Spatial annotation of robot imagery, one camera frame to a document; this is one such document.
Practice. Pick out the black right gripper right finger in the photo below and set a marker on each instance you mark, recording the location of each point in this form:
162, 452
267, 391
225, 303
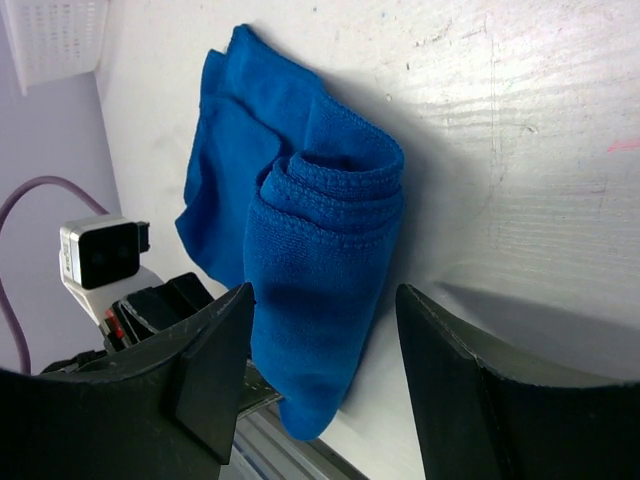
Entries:
484, 409

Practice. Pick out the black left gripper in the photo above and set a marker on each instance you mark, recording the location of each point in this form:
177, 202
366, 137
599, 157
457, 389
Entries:
140, 315

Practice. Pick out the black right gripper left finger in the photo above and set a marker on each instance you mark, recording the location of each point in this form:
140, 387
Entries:
165, 408

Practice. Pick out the blue towel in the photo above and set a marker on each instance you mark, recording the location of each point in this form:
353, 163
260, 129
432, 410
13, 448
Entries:
291, 191

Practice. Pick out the white plastic basket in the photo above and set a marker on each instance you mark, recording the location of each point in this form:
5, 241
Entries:
53, 39

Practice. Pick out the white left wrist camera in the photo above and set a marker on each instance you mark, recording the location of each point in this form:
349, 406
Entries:
100, 262

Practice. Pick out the aluminium mounting rail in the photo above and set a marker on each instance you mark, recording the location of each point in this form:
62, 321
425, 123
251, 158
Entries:
262, 449

